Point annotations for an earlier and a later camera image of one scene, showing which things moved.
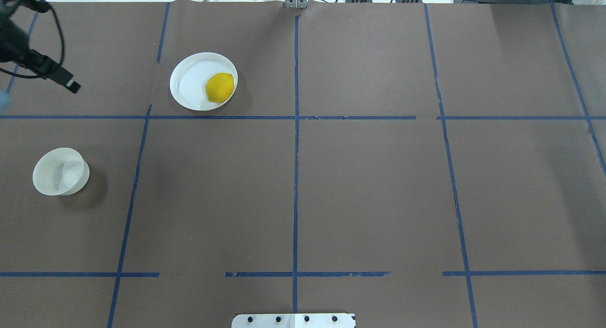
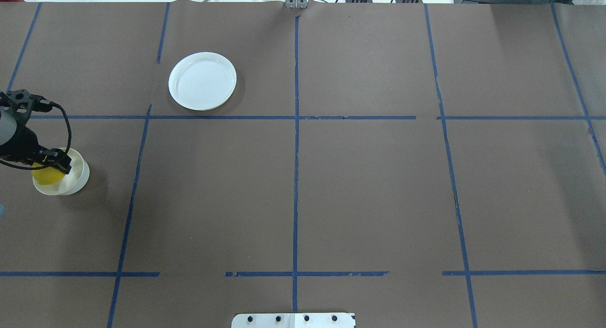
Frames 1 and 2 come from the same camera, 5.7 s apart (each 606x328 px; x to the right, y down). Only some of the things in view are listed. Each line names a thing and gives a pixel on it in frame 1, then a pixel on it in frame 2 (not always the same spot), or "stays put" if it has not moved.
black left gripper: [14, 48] -> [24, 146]
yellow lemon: [219, 87] -> [46, 175]
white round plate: [189, 78] stays put
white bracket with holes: [294, 320] stays put
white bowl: [61, 172] stays put
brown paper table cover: [419, 165] stays put
